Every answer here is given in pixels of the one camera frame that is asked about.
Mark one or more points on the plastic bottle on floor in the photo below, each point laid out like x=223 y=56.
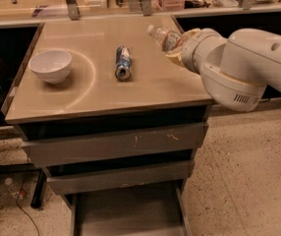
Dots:
x=16 y=188

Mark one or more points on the blue soda can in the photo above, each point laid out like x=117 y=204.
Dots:
x=123 y=64

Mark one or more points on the grey metal post left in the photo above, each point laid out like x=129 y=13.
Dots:
x=73 y=10

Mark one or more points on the open grey bottom drawer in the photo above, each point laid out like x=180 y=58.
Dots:
x=146 y=210

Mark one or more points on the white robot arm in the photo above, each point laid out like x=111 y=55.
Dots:
x=235 y=71

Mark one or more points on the grey top drawer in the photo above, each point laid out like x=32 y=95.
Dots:
x=96 y=147

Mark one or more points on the grey drawer cabinet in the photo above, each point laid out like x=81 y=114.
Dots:
x=93 y=101

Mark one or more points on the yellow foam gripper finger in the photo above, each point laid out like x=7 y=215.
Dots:
x=190 y=33
x=175 y=58

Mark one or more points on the clear plastic water bottle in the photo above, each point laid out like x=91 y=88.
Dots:
x=166 y=38

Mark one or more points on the grey middle drawer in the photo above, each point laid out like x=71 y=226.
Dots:
x=121 y=178

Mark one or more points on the black table leg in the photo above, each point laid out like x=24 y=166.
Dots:
x=38 y=190

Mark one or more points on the white ceramic bowl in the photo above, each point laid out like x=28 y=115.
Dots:
x=51 y=66

